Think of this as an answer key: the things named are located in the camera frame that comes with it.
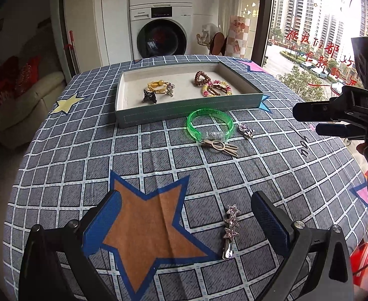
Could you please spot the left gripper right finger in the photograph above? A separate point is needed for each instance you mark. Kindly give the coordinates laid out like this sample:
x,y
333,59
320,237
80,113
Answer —
x,y
276,225

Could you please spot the red handled mop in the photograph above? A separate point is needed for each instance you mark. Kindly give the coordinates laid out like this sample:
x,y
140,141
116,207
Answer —
x,y
70,47

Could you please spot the purple gem charm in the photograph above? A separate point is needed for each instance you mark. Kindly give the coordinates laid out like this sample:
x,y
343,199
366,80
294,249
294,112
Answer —
x,y
246,131

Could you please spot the green jewelry tray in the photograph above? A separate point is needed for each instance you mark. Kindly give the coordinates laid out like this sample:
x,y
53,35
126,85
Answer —
x,y
131,110

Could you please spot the pink checked bag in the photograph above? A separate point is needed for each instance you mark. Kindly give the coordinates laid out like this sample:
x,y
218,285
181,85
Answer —
x,y
238,35

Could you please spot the beige hair clip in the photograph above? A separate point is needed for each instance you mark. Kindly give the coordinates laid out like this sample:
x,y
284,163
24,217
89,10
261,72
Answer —
x,y
220,146

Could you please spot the pink heart gem brooch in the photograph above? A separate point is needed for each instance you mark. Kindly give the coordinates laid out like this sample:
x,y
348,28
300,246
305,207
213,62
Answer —
x,y
170,89

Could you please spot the black claw hair clip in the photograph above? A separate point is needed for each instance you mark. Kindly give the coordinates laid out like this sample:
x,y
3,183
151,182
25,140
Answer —
x,y
149,97

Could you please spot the red cushion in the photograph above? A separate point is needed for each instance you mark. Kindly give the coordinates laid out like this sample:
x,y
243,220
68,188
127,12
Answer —
x,y
28,75

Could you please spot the brown round hanging item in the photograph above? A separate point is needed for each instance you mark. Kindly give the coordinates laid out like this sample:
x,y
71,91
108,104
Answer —
x,y
218,44

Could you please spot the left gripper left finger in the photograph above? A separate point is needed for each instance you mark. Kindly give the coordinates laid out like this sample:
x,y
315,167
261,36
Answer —
x,y
105,214

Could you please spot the green translucent bangle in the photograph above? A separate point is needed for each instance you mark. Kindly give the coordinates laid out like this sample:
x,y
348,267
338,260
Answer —
x,y
210,124

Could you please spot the cream sofa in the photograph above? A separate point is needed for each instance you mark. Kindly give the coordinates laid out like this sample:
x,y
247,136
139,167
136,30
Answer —
x,y
21,118

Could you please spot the white washing machine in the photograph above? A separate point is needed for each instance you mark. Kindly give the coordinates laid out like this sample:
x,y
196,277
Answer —
x,y
161,29

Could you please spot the star rhinestone hair clip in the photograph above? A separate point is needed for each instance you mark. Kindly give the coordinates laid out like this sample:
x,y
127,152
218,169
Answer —
x,y
231,232

